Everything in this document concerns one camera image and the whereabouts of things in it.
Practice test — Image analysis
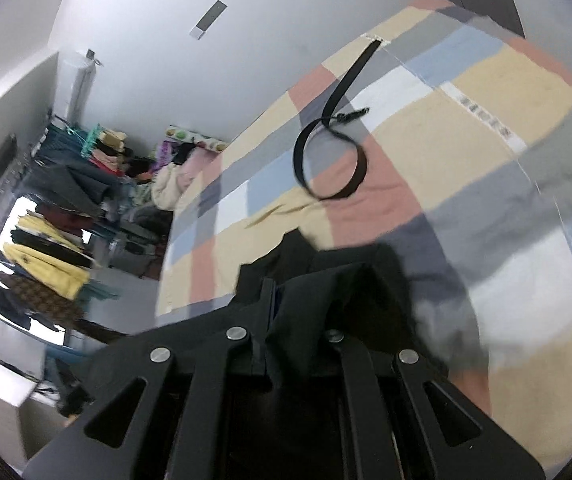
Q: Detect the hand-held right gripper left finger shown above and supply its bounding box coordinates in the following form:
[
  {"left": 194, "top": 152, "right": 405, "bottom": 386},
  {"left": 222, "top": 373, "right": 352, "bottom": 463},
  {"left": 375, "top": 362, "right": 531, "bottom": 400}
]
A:
[{"left": 23, "top": 277, "right": 279, "bottom": 480}]

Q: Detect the green sock hanger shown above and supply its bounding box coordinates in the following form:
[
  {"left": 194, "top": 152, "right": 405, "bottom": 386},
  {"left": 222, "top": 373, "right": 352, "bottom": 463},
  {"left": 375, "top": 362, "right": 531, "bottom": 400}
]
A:
[{"left": 80, "top": 124, "right": 129, "bottom": 171}]

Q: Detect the yellow fleece robe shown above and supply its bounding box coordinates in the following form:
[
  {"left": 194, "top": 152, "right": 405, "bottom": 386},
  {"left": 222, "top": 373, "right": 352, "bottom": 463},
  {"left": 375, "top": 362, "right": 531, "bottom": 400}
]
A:
[{"left": 3, "top": 215, "right": 92, "bottom": 301}]

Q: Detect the white air conditioner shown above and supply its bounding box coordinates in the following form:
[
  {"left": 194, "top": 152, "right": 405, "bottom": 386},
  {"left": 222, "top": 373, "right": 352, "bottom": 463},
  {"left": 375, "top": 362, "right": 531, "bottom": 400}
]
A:
[{"left": 53, "top": 50, "right": 99, "bottom": 121}]

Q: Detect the black puffer jacket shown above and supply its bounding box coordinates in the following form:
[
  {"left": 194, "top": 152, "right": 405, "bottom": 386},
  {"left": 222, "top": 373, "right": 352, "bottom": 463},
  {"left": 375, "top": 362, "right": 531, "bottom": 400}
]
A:
[{"left": 236, "top": 230, "right": 417, "bottom": 396}]

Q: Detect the grey wall control panel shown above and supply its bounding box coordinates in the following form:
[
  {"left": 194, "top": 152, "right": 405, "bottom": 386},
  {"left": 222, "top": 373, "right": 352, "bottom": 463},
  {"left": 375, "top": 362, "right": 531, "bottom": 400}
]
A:
[{"left": 189, "top": 0, "right": 228, "bottom": 40}]

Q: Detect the pink cloth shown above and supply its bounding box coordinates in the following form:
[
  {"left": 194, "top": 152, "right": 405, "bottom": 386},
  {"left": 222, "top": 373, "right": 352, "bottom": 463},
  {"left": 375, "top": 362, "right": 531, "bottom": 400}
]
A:
[{"left": 181, "top": 152, "right": 221, "bottom": 196}]

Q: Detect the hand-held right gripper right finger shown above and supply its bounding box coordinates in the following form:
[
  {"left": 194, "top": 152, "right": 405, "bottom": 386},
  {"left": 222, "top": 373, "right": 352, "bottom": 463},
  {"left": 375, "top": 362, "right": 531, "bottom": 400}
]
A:
[{"left": 326, "top": 327, "right": 546, "bottom": 480}]

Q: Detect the dotted white pillow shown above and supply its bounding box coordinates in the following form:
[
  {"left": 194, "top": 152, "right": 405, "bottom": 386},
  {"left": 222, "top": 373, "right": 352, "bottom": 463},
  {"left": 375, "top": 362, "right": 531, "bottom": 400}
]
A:
[{"left": 165, "top": 127, "right": 229, "bottom": 153}]

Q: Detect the brown houndstooth scarf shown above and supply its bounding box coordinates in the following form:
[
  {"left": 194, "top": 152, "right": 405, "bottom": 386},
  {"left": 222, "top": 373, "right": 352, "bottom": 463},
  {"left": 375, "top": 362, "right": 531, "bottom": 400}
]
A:
[{"left": 6, "top": 275, "right": 84, "bottom": 326}]

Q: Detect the black belt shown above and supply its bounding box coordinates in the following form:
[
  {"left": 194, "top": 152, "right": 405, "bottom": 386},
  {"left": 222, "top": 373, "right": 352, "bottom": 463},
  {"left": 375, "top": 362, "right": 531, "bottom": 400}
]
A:
[{"left": 293, "top": 37, "right": 384, "bottom": 201}]

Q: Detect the cream fluffy blanket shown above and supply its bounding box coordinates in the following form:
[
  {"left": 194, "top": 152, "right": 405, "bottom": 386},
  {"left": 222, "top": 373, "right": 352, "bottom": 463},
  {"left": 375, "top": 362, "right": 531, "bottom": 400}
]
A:
[{"left": 152, "top": 162, "right": 191, "bottom": 211}]

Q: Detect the grey wool coat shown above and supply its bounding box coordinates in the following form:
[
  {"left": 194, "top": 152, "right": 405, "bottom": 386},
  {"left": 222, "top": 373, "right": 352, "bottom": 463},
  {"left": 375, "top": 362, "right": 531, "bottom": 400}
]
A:
[{"left": 36, "top": 165, "right": 112, "bottom": 216}]

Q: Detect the bed with checked sheet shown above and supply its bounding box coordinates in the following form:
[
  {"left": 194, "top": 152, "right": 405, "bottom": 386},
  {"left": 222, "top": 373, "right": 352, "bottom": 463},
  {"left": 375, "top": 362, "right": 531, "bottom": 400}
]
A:
[{"left": 156, "top": 0, "right": 572, "bottom": 480}]

